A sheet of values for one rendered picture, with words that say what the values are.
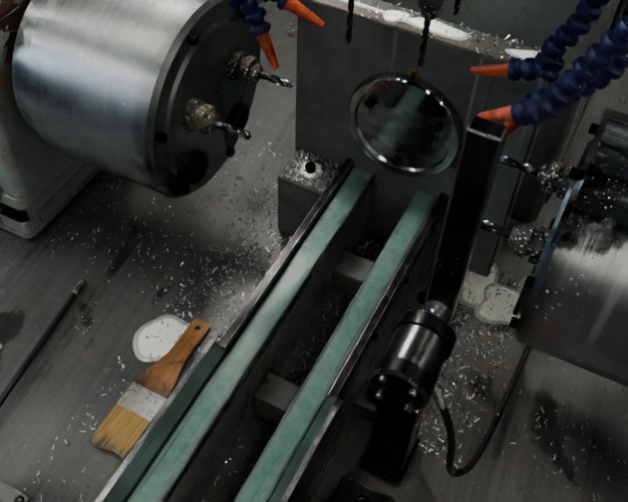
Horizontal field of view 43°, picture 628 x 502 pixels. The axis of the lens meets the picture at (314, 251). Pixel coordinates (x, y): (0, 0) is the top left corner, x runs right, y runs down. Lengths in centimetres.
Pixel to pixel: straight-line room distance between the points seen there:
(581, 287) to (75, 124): 56
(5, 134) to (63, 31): 18
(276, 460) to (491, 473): 28
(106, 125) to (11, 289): 32
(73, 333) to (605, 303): 65
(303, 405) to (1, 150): 50
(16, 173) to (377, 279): 48
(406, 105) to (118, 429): 51
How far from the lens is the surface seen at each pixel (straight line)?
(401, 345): 75
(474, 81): 92
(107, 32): 91
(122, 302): 109
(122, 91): 89
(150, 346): 104
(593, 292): 76
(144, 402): 99
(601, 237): 75
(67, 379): 104
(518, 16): 101
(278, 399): 94
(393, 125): 99
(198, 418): 85
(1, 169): 110
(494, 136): 64
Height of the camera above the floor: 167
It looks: 51 degrees down
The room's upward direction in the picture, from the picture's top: 3 degrees clockwise
